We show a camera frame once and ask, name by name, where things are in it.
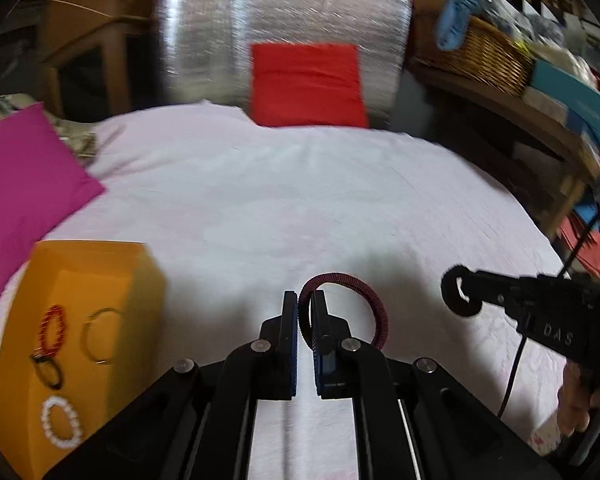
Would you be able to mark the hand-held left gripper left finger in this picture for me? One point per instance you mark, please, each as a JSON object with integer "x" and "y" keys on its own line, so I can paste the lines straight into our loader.
{"x": 291, "y": 345}

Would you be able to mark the red folded cloths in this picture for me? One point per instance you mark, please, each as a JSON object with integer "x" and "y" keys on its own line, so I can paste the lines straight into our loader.
{"x": 582, "y": 242}

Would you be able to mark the red cushion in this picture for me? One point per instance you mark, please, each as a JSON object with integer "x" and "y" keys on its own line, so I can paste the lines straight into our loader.
{"x": 305, "y": 85}

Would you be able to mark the blue cloth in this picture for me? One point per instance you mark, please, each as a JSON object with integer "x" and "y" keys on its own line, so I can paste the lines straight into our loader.
{"x": 457, "y": 15}

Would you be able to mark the patterned beige cloth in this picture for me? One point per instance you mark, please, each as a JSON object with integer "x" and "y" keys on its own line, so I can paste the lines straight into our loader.
{"x": 77, "y": 140}

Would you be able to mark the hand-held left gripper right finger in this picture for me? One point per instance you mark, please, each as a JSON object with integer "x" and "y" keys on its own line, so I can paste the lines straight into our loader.
{"x": 321, "y": 360}

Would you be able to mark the magenta cushion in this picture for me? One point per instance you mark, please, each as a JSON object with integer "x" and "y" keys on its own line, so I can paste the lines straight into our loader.
{"x": 25, "y": 185}

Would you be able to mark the silver foil mat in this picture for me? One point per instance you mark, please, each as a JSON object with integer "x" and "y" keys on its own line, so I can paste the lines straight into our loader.
{"x": 205, "y": 35}

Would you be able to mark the orange box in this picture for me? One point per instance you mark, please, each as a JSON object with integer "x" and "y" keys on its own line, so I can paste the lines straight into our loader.
{"x": 105, "y": 270}

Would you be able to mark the wooden shelf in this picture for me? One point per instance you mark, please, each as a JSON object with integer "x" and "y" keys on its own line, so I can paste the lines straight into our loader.
{"x": 545, "y": 125}

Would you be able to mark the silver bangle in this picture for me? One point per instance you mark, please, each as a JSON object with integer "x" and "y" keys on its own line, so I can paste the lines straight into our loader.
{"x": 85, "y": 334}

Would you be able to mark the teal box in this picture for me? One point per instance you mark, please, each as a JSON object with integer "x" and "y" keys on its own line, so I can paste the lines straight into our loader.
{"x": 575, "y": 95}

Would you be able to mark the wooden cabinet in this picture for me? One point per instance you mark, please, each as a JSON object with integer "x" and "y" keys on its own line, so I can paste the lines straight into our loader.
{"x": 95, "y": 20}

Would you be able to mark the wicker basket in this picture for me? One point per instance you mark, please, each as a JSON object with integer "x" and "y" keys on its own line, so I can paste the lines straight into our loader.
{"x": 485, "y": 55}

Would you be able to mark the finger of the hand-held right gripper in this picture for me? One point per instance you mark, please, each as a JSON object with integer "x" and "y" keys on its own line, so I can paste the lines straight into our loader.
{"x": 495, "y": 287}

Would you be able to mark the pale pink towel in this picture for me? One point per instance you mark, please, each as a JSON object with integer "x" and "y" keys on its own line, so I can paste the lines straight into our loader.
{"x": 290, "y": 190}

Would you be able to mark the person's right hand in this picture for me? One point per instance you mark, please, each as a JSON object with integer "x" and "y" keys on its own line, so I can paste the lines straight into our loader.
{"x": 577, "y": 400}

